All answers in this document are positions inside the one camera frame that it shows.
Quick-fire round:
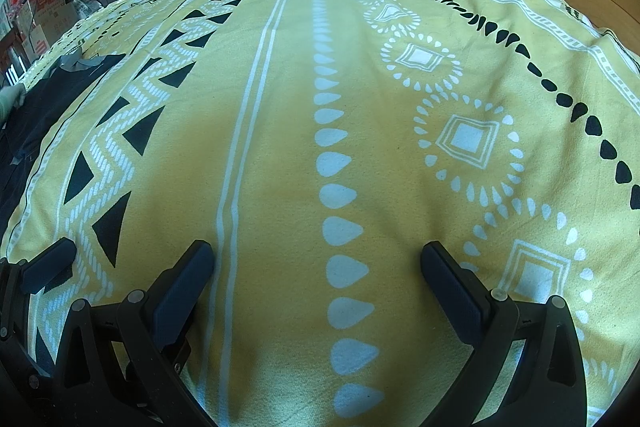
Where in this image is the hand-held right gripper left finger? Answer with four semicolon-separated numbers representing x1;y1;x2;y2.
50;239;218;427

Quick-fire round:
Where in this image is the red print cardboard box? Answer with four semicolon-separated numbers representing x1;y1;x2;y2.
17;22;53;60
12;0;68;25

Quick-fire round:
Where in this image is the grey collared shirt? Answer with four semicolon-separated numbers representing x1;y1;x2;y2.
60;56;103;72

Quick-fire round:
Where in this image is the yellow patterned blanket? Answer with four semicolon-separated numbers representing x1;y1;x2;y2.
0;0;640;427

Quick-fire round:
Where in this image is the person's left hand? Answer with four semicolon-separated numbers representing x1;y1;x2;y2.
0;84;27;128

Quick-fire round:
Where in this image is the navy garment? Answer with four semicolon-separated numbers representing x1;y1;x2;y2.
0;53;127;233

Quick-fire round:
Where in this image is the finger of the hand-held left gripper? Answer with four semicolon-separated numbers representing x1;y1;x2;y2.
17;237;78;295

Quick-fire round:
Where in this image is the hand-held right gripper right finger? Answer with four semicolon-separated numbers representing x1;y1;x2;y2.
420;241;603;427

